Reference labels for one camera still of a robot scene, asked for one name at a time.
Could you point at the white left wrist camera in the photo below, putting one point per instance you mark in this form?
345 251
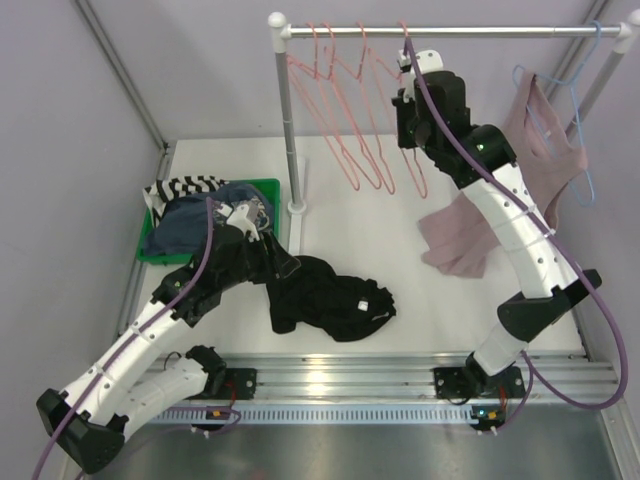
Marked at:
250 218

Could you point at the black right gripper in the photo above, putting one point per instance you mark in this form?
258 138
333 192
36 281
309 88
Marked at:
403 106

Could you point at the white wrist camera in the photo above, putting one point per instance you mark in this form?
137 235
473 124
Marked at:
427 60
250 218

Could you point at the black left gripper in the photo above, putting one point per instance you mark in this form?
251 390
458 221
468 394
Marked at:
267 248

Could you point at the silver clothes rack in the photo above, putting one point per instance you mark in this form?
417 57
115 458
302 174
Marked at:
624 35

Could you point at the navy blue printed shirt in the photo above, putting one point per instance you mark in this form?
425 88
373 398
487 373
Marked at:
185 225

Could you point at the white slotted cable duct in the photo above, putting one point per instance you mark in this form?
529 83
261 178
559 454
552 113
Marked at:
339 414

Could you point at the green plastic bin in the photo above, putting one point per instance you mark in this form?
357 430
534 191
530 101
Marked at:
272 192

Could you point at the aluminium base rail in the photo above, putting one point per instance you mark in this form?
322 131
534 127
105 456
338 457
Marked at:
337 378

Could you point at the black white striped shirt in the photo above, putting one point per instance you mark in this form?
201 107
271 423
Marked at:
158 195

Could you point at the black tank top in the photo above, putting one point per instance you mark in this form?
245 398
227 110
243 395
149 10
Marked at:
347 308

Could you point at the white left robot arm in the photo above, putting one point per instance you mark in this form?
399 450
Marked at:
93 417

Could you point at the pink tank top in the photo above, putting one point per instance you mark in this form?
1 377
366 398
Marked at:
458 237

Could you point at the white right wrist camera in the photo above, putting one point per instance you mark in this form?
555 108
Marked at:
427 60

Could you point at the pink wire hanger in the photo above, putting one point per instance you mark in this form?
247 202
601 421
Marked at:
373 175
378 152
412 164
324 117

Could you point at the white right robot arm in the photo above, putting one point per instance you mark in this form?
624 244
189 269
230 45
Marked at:
510 181

